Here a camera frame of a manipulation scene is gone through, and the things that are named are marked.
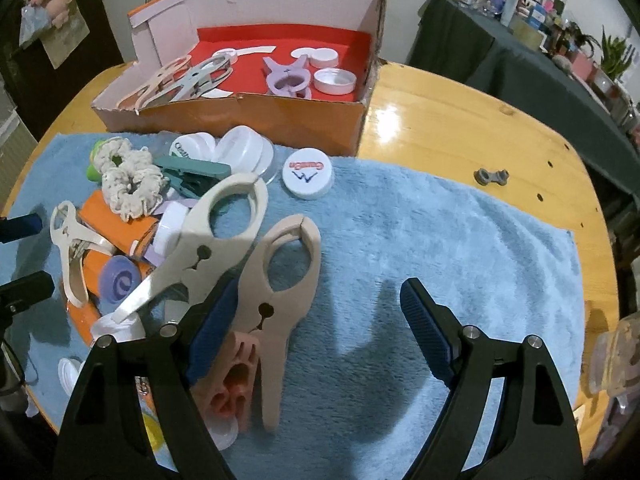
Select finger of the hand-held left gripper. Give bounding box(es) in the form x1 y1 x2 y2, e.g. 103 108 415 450
0 212 43 244
0 271 55 313

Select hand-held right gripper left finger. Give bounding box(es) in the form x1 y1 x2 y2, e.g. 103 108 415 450
52 275 241 480

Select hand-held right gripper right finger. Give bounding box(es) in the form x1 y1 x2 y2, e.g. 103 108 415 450
399 277 586 480

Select pink plastic clip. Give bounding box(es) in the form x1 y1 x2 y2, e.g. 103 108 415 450
196 331 262 433

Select large cream plastic clip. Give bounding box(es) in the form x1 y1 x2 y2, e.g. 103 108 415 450
116 172 269 324

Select orange cardboard box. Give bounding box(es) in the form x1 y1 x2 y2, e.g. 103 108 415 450
91 0 390 158

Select greyish white plastic clip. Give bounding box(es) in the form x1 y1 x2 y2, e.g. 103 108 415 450
169 54 234 104

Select large white round lid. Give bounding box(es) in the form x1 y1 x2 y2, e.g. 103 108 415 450
313 67 358 96

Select purple plastic clip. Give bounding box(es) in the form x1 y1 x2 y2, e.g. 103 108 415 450
261 55 314 99

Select purple bottle cap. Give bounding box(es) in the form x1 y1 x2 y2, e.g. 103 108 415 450
100 255 140 303

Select blue fluffy towel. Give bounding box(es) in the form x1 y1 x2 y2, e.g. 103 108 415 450
2 132 587 480

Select green plastic toy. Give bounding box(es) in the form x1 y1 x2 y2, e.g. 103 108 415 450
86 140 108 182

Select tall white plastic cap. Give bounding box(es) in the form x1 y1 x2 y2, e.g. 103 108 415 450
152 207 188 261

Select cream crochet scrunchie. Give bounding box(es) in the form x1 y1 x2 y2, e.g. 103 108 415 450
91 138 173 222

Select yellow bottle cap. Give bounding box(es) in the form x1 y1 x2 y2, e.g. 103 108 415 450
142 412 166 453

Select teal plastic clip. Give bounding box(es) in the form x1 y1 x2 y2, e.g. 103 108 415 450
152 155 233 199

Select small grey metal part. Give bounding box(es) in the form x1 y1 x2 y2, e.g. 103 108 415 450
475 166 510 187

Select small white printed cap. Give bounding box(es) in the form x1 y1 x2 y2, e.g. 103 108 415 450
281 147 334 201

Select brown paper sheet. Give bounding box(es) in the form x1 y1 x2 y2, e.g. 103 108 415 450
40 20 91 68

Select dark wooden door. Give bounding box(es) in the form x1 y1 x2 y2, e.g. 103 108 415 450
0 0 123 141

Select clear plastic bag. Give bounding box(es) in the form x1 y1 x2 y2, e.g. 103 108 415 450
19 2 51 48

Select pink plush toys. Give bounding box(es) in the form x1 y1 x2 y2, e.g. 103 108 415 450
27 0 71 28

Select side table with dark cloth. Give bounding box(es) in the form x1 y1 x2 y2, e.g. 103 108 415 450
407 0 640 181

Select green potted plant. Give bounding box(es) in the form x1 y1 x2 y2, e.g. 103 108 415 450
597 27 633 81

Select row of bottles and boxes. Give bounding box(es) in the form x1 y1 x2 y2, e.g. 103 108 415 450
440 0 601 61

